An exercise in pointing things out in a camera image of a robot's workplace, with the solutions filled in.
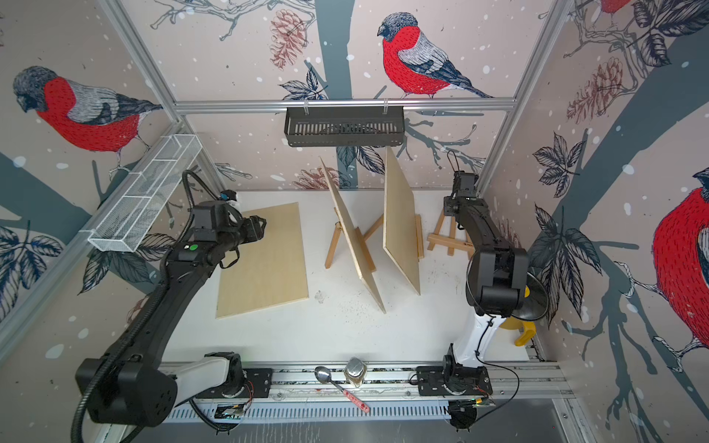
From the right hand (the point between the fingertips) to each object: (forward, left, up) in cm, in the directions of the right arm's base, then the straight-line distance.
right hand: (462, 200), depth 96 cm
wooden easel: (-7, +2, -15) cm, 17 cm away
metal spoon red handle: (-54, +44, -15) cm, 71 cm away
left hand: (-18, +65, +10) cm, 68 cm away
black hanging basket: (+27, +44, +12) cm, 53 cm away
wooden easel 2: (-8, +14, -13) cm, 20 cm away
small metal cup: (-54, +35, -5) cm, 65 cm away
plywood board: (-22, +68, -14) cm, 73 cm away
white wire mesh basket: (-27, +97, +15) cm, 102 cm away
